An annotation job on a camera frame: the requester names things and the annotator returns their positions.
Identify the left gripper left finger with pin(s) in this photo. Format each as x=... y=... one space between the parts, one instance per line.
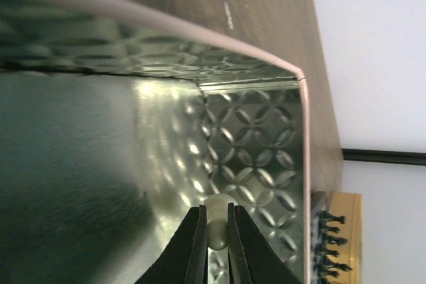
x=184 y=259

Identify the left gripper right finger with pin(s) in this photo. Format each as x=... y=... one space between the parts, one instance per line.
x=250 y=257

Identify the white chess knight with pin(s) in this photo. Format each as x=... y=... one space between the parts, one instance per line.
x=217 y=220

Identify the pink metal tin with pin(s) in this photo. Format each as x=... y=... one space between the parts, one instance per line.
x=117 y=118

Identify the black chess piece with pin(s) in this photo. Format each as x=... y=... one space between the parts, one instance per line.
x=329 y=229
x=340 y=266
x=323 y=253
x=329 y=239
x=327 y=217

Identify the black white chessboard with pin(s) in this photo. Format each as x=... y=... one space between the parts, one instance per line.
x=318 y=204

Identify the yellow metal tin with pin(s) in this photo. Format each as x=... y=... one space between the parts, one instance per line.
x=350 y=206

